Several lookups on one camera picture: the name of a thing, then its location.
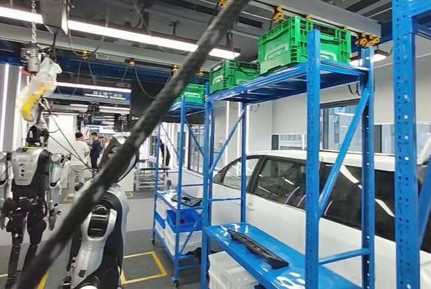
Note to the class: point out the black plastic trim part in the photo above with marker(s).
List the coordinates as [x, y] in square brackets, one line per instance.
[259, 249]
[186, 200]

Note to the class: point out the green plastic crate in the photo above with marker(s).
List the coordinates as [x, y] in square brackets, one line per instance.
[193, 95]
[303, 46]
[229, 77]

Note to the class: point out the person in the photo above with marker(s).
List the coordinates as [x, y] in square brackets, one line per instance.
[95, 151]
[79, 157]
[165, 153]

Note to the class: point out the grey metal trolley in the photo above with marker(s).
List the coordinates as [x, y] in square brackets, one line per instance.
[151, 175]

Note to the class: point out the blue plastic bin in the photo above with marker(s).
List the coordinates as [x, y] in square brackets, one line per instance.
[183, 222]

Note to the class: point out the white car body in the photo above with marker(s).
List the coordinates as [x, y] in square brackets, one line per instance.
[269, 217]

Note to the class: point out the white plastic bin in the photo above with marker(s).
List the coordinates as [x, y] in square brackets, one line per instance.
[182, 243]
[229, 273]

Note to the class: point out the long ceiling light strip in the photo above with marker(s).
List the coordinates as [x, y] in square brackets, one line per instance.
[118, 33]
[94, 87]
[370, 57]

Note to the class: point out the silver black humanoid robot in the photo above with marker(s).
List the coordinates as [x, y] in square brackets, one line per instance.
[29, 171]
[97, 233]

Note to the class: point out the plastic-wrapped yellow hoist pendant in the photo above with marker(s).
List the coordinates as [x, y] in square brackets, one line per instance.
[37, 90]

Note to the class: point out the grey hoist motor box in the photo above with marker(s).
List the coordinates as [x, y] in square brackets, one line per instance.
[52, 10]

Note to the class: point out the blue wall sign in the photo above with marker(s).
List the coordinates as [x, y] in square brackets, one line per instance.
[107, 96]

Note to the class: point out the grey ceiling hoist rail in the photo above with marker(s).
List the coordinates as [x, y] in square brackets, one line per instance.
[303, 3]

